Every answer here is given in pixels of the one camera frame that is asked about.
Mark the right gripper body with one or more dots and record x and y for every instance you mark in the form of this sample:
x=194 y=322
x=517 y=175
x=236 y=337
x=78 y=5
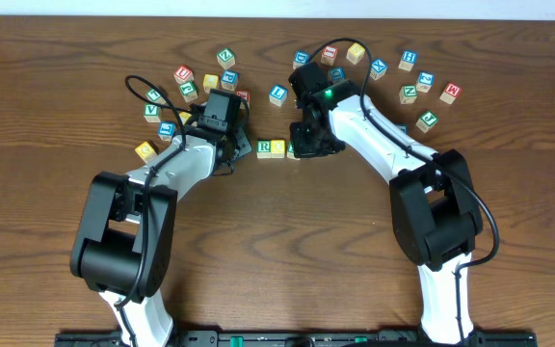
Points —
x=309 y=142

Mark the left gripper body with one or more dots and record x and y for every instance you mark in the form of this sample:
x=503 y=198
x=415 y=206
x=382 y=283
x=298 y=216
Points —
x=241 y=143

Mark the yellow O wooden block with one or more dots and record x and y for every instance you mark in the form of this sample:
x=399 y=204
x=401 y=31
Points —
x=278 y=148

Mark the green B wooden block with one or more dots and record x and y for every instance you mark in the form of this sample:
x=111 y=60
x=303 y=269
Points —
x=290 y=151

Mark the green R wooden block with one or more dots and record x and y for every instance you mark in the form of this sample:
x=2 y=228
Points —
x=263 y=149

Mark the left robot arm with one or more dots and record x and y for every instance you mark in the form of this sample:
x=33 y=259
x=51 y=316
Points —
x=122 y=248

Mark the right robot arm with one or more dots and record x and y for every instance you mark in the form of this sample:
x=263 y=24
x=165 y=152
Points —
x=434 y=218

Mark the red A wooden block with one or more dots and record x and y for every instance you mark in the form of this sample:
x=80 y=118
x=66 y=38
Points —
x=245 y=95

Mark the blue L wooden block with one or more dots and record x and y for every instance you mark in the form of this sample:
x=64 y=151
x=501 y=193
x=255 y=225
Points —
x=278 y=95

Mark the yellow block lower middle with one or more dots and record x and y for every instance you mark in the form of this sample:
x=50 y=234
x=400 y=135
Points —
x=184 y=116

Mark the blue P wooden block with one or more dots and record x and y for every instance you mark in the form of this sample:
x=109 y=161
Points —
x=229 y=80

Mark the blue D wooden block lower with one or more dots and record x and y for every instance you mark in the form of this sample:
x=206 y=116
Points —
x=336 y=75

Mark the blue d wooden block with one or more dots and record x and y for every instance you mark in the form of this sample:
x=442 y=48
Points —
x=336 y=75
x=300 y=58

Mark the yellow block upper left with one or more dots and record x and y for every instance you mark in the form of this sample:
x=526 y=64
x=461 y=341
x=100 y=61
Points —
x=210 y=82

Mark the blue L block left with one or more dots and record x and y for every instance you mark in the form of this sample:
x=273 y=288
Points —
x=166 y=130

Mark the green G wooden block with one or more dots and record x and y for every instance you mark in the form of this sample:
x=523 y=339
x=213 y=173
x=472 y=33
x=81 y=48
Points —
x=188 y=91

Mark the blue D wooden block upper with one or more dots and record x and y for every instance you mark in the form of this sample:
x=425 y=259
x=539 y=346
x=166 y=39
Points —
x=300 y=58

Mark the red I wooden block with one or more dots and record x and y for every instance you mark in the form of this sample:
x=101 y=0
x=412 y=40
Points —
x=329 y=54

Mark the green block near top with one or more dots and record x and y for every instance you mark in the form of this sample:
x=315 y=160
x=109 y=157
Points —
x=226 y=58

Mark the red U wooden block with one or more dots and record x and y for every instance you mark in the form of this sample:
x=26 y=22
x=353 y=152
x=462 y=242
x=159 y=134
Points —
x=183 y=74

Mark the yellow block far left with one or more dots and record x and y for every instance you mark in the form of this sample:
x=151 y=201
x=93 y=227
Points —
x=147 y=151

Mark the green V wooden block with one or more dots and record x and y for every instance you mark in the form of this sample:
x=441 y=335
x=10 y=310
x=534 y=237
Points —
x=152 y=113

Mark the blue 5 wooden block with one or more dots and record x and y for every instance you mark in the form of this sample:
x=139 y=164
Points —
x=403 y=127

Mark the yellow top wooden block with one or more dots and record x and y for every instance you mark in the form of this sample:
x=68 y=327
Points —
x=355 y=53

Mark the blue X wooden block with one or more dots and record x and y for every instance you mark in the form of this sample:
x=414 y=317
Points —
x=378 y=69

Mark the green L wooden block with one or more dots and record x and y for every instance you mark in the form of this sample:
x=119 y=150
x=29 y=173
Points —
x=155 y=97

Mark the green N wooden block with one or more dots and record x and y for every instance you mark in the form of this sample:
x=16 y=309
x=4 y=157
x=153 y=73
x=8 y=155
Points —
x=408 y=94

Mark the green J wooden block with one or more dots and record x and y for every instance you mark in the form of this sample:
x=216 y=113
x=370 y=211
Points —
x=426 y=121

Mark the blue H wooden block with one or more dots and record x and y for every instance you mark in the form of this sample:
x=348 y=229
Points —
x=408 y=60

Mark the blue 2 wooden block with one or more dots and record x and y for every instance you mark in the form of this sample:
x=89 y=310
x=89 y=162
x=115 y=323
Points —
x=424 y=82

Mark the red M wooden block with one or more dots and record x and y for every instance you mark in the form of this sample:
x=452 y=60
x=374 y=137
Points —
x=450 y=93

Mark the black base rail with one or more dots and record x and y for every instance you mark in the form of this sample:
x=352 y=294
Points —
x=385 y=338

